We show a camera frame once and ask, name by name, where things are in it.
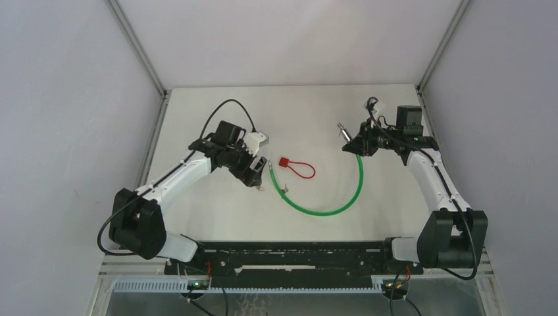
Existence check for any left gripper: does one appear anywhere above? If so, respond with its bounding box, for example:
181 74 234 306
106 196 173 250
225 139 266 188

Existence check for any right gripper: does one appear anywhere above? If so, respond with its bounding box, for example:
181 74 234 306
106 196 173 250
343 117 403 157

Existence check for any red cable lock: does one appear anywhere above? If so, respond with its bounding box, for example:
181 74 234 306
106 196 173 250
278 157 317 180

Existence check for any green cable lock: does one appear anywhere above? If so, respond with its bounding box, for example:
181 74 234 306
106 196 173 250
267 155 365 217

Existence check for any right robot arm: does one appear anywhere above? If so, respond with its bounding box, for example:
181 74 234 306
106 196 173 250
342 105 488 274

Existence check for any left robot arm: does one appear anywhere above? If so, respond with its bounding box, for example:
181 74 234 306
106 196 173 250
101 120 268 275

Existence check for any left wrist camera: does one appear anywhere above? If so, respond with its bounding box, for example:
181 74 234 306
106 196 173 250
243 132 269 156

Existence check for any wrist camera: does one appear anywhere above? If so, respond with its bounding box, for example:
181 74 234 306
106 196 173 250
363 97 386 126
243 132 269 156

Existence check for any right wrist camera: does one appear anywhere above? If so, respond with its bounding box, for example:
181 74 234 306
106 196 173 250
363 97 386 126

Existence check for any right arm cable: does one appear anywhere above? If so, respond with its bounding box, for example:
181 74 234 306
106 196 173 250
366 97 479 281

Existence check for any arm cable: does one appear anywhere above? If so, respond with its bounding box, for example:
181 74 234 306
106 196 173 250
96 99 258 257
366 97 479 281

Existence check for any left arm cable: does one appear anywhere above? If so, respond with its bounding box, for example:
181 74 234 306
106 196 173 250
96 99 258 257

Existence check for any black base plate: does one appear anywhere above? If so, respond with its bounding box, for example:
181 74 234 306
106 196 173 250
164 240 424 288

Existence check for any white cable duct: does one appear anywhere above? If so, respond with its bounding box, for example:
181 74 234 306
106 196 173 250
113 278 384 294

